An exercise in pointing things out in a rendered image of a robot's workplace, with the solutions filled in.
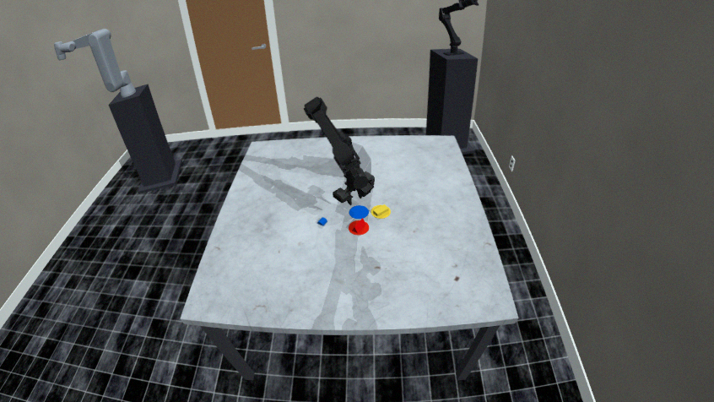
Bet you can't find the red circle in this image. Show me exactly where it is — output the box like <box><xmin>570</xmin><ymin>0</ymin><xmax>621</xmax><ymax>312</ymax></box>
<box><xmin>349</xmin><ymin>220</ymin><xmax>369</xmax><ymax>235</ymax></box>

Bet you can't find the yellow circle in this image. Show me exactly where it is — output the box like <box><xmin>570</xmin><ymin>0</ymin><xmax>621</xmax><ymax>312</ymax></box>
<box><xmin>371</xmin><ymin>205</ymin><xmax>391</xmax><ymax>219</ymax></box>

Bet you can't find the yellow block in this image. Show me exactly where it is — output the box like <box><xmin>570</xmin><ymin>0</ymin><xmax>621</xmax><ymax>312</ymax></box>
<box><xmin>373</xmin><ymin>204</ymin><xmax>389</xmax><ymax>216</ymax></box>

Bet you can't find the blue circle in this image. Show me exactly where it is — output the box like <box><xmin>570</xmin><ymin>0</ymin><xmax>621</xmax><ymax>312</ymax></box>
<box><xmin>349</xmin><ymin>205</ymin><xmax>369</xmax><ymax>219</ymax></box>

